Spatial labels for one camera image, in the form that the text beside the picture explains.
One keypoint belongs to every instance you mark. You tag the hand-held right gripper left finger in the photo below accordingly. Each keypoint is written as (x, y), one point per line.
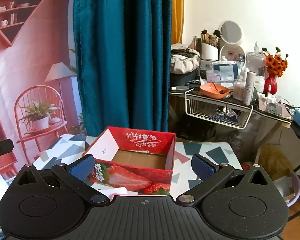
(81, 167)

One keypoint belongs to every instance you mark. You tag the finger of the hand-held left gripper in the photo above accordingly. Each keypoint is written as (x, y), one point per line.
(2, 147)

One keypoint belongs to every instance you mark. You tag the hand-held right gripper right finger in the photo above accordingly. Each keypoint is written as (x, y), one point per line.
(202, 168)

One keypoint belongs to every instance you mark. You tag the red strawberry print cardboard box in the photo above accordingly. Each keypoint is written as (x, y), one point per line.
(130, 177)

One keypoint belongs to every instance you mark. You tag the geometric patterned tablecloth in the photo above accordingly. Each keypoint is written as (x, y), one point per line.
(215, 155)

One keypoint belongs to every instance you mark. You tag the pile of small blue trinkets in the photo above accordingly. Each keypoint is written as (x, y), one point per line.
(226, 116)

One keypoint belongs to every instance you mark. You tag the yellow plastic bag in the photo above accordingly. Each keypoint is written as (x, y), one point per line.
(272, 157)

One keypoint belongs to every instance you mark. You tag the orange tray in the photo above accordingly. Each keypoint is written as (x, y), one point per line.
(210, 92)

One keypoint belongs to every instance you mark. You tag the small brown spoon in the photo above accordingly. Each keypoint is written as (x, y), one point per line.
(221, 90)

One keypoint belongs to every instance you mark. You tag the black desk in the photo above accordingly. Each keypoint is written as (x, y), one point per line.
(195, 88)

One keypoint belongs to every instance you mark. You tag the clear tube with white cap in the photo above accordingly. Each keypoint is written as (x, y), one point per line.
(181, 88)

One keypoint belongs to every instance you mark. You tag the clear cotton swab box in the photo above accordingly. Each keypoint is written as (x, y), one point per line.
(238, 90)

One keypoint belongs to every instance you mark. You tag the white spray bottle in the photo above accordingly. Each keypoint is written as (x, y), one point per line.
(248, 90)

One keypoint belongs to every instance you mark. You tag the black bag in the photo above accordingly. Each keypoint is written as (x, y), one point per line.
(181, 78)

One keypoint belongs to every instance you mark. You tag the pink flat case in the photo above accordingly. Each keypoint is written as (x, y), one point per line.
(275, 110)

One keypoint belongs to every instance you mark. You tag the pink round jar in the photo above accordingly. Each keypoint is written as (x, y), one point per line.
(213, 76)

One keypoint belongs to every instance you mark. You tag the crumpled white tissue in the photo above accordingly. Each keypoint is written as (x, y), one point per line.
(265, 99)

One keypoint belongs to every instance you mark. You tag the lavender plastic bin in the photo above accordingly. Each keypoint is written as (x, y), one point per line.
(296, 185)

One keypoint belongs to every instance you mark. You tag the blue flat package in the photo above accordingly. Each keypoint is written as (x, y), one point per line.
(226, 70)

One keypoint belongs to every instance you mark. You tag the white cream jar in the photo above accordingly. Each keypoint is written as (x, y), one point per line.
(260, 84)

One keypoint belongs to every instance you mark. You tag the red vase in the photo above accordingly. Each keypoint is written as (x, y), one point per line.
(271, 85)

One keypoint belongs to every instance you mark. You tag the pink room print backdrop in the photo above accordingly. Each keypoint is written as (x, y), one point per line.
(40, 42)

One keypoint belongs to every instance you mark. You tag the clear cosmetics organizer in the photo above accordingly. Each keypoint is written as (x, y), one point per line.
(256, 65)

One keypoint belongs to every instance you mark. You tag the teal curtain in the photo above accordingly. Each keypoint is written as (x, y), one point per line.
(122, 55)

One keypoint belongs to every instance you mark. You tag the white cap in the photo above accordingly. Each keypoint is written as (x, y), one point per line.
(179, 47)

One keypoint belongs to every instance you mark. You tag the orange artificial flowers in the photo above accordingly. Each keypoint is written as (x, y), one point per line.
(276, 63)

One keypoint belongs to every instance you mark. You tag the small clear dropper bottle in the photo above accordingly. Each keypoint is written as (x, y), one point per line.
(256, 48)

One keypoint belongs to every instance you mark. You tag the round white vanity mirror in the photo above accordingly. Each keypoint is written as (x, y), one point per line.
(231, 32)

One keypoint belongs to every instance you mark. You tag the yellow curtain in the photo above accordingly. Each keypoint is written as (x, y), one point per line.
(177, 10)

